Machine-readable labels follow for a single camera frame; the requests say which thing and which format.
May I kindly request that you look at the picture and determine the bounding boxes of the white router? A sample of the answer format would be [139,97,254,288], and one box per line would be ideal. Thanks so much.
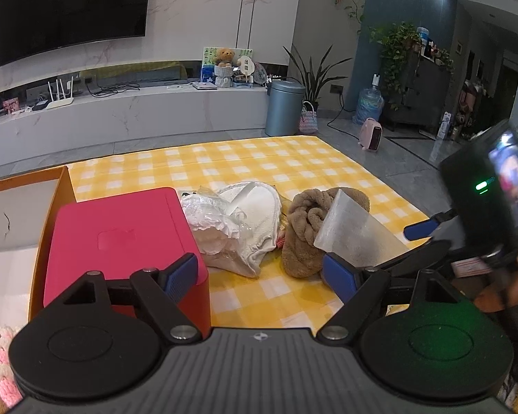
[33,77,75,109]

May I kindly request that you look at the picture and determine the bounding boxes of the black curved television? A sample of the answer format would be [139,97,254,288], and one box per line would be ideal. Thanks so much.
[0,0,154,70]

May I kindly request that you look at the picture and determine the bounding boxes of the person's right hand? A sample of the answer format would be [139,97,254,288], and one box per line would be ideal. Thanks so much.
[474,285,506,314]

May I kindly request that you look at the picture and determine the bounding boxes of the grey pedal trash bin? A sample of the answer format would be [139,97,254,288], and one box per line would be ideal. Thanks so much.
[265,79,306,136]

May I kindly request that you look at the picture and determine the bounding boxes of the printed picture board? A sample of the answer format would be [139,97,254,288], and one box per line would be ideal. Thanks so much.
[202,47,255,85]

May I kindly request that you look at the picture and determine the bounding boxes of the black floor cable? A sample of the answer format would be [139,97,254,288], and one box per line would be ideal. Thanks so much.
[326,92,361,141]

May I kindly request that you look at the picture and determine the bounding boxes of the black cables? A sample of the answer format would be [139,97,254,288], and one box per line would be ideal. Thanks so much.
[84,80,141,98]

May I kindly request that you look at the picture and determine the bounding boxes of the pink knitted cloth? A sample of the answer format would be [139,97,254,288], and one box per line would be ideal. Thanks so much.
[0,327,20,402]

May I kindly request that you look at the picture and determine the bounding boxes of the cream lace-trimmed underwear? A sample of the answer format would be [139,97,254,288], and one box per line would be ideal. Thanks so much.
[205,181,286,277]

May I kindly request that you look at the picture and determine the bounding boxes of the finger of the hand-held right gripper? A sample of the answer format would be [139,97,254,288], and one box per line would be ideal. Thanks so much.
[403,209,458,242]
[371,240,463,277]

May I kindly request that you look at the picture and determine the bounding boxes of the woven basket bag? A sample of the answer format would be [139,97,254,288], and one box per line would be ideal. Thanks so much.
[299,100,319,134]

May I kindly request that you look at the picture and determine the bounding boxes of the orange cardboard box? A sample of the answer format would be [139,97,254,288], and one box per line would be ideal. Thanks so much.
[0,166,76,324]

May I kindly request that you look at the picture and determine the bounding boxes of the dark cabinet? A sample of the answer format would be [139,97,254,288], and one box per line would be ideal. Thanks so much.
[382,49,452,132]

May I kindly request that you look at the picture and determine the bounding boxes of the teddy bear bouquet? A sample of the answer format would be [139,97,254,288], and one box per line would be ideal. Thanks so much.
[212,47,236,89]

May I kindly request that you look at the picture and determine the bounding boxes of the white lace cloth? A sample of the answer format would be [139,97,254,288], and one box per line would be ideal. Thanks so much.
[180,187,247,255]

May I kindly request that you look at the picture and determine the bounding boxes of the white marble tv console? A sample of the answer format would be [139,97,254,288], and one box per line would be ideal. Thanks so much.
[0,84,270,171]

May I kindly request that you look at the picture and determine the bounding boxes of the yellow checkered blanket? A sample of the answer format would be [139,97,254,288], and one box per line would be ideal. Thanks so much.
[67,136,454,341]

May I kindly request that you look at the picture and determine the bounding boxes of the clear plastic bag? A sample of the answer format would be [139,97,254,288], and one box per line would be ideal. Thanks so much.
[314,190,411,268]

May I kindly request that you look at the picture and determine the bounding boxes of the pink space heater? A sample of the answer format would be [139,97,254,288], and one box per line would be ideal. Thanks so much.
[357,118,384,152]

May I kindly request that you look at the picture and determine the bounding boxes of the red square box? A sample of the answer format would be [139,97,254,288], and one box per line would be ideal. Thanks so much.
[43,187,211,339]

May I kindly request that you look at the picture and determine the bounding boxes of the blue water jug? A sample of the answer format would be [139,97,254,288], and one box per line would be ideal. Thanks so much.
[353,73,385,126]

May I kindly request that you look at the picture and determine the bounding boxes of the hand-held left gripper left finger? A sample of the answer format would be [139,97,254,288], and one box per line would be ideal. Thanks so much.
[45,252,201,346]

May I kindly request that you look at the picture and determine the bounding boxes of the tall leafy potted plant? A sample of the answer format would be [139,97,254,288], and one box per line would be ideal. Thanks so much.
[284,44,350,113]

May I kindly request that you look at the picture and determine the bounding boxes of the bushy trailing plant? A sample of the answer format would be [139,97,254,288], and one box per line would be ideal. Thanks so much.
[369,21,421,108]

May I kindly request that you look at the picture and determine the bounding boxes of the white round fan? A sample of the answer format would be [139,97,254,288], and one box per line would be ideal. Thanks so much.
[235,56,256,79]

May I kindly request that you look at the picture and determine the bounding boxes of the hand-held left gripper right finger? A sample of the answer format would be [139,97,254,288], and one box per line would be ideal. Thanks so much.
[315,252,471,346]

